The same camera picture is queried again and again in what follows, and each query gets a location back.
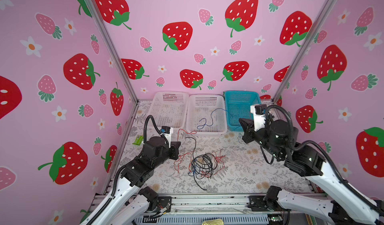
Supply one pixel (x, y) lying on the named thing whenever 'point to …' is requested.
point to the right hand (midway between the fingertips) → (238, 118)
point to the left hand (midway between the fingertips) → (180, 142)
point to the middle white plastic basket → (206, 113)
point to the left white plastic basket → (169, 108)
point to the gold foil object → (218, 221)
